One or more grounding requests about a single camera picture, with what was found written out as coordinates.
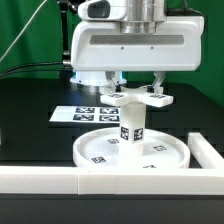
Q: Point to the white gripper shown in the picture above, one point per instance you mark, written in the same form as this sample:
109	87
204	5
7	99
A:
135	35

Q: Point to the white cross table base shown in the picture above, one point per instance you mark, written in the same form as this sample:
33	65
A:
136	95

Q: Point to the white round table top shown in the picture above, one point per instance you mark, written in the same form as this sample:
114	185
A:
105	148

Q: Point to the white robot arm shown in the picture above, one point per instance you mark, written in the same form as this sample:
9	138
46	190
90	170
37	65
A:
117	36

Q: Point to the white marker sheet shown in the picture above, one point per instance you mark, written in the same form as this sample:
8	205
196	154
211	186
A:
84	114

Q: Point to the white obstacle fence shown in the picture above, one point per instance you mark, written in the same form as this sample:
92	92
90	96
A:
207	179

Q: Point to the black camera stand pole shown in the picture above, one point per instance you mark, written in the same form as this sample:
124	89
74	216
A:
66	6

